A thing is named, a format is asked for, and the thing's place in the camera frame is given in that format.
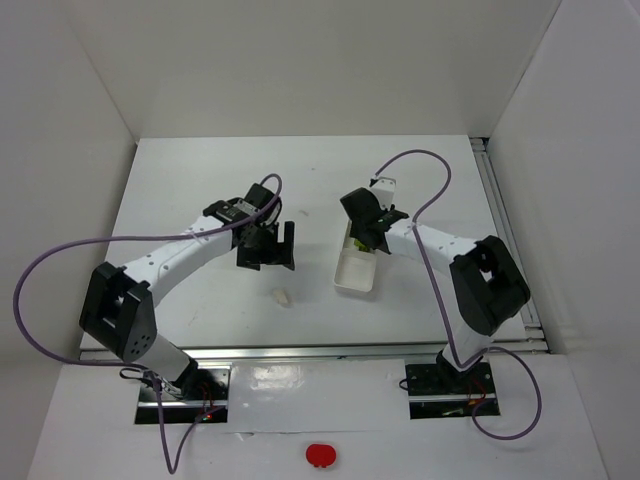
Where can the white lego piece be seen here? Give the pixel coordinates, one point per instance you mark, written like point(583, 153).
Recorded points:
point(281, 297)

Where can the long green lego brick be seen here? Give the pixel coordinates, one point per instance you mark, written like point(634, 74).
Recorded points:
point(361, 246)

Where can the aluminium rail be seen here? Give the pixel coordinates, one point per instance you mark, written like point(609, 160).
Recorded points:
point(534, 332)
point(315, 352)

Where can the aluminium rail right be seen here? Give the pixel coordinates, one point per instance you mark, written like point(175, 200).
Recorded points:
point(534, 332)

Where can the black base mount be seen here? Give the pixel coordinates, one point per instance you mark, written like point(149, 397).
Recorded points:
point(209, 396)
point(430, 396)

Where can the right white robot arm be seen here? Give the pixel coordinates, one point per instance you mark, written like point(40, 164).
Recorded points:
point(489, 287)

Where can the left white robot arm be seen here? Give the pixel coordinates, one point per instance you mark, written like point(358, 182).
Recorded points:
point(119, 310)

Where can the red round button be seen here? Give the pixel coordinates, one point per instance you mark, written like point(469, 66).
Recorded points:
point(320, 455)

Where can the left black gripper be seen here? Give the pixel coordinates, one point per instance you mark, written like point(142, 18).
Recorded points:
point(265, 253)

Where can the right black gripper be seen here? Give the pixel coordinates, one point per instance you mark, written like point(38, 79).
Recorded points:
point(370, 237)

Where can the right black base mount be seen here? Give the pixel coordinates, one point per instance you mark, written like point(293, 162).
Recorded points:
point(430, 396)

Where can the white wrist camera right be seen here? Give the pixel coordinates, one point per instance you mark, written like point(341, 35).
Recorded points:
point(383, 188)

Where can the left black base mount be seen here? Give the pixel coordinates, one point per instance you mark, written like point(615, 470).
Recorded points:
point(209, 396)

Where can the aluminium rail front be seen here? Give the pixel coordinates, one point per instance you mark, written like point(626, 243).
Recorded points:
point(315, 352)

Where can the white divided tray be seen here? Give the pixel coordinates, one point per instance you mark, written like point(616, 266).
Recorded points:
point(355, 270)

